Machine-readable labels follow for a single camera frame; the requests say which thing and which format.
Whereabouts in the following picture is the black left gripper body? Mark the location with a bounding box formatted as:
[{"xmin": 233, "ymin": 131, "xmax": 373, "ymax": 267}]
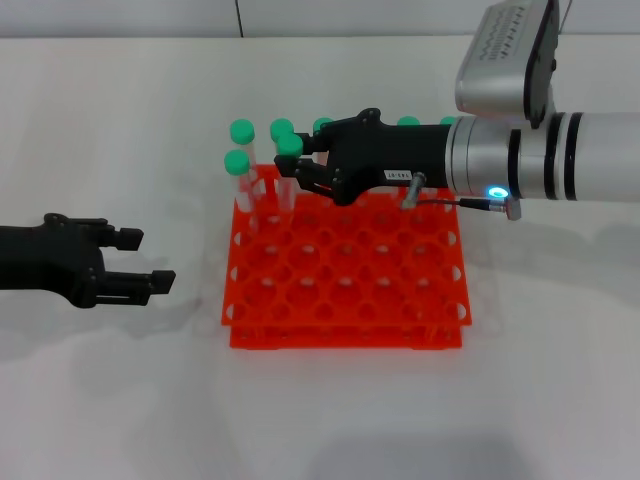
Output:
[{"xmin": 0, "ymin": 213, "xmax": 106, "ymax": 310}]

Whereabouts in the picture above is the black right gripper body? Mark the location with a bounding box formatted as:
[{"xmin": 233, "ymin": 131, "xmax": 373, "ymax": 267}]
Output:
[{"xmin": 326, "ymin": 107, "xmax": 452, "ymax": 208}]

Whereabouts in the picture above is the orange test tube rack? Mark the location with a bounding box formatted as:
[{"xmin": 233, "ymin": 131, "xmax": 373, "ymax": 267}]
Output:
[{"xmin": 220, "ymin": 163, "xmax": 474, "ymax": 351}]

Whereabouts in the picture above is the right gripper cable with plugs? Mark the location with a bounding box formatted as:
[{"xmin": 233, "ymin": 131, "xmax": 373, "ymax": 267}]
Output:
[{"xmin": 401, "ymin": 171, "xmax": 523, "ymax": 222}]

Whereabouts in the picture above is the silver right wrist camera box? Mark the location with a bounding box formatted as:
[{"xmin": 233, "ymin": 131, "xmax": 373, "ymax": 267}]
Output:
[{"xmin": 453, "ymin": 0, "xmax": 562, "ymax": 131}]

